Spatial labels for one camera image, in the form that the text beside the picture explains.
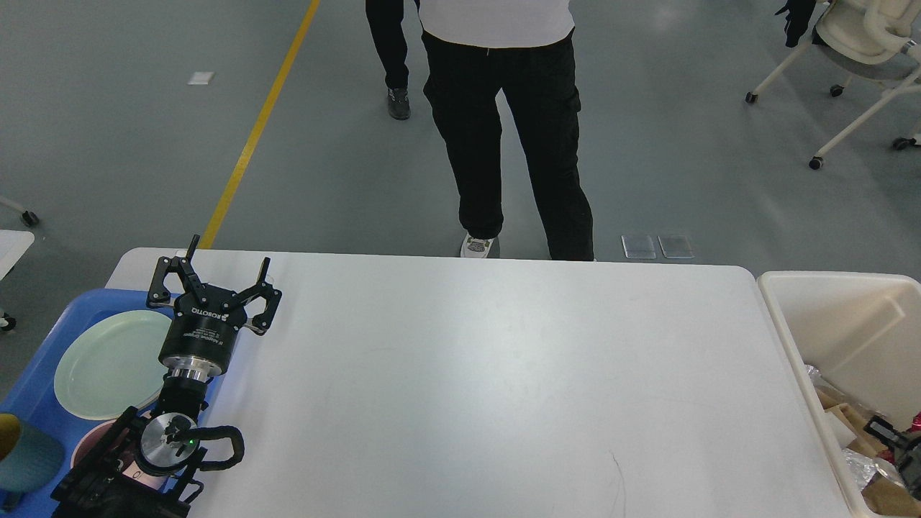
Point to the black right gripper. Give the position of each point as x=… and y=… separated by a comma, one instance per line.
x=907, y=451

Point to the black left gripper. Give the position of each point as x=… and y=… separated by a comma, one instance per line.
x=203, y=334

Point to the aluminium foil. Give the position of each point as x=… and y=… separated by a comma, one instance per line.
x=864, y=470

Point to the mint green plate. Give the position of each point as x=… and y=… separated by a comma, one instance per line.
x=113, y=365

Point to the pink HOME mug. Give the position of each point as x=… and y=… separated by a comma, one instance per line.
x=90, y=442

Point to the teal mug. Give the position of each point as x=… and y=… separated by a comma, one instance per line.
x=30, y=458

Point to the crushed red can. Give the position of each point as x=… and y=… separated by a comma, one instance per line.
x=888, y=454

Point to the brown paper bag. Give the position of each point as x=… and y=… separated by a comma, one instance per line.
x=845, y=427

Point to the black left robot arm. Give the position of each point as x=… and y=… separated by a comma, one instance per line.
x=145, y=466

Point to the beige plastic bin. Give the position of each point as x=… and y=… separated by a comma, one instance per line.
x=862, y=333

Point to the blue plastic tray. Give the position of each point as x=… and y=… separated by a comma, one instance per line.
x=33, y=398

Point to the chair caster at left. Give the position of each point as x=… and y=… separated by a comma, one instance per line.
x=29, y=218

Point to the white side table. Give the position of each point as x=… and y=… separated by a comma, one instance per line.
x=13, y=246

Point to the clear floor plate right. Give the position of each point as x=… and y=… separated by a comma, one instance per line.
x=676, y=246

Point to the clear floor plate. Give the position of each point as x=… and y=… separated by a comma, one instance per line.
x=676, y=246
x=639, y=247

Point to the clear floor plate left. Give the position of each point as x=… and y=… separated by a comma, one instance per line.
x=639, y=247

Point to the person in dark sneakers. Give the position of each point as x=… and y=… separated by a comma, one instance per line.
x=385, y=22

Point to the white office chair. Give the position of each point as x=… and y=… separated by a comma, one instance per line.
x=871, y=40

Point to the black garment on chair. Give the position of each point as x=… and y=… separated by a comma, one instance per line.
x=798, y=14

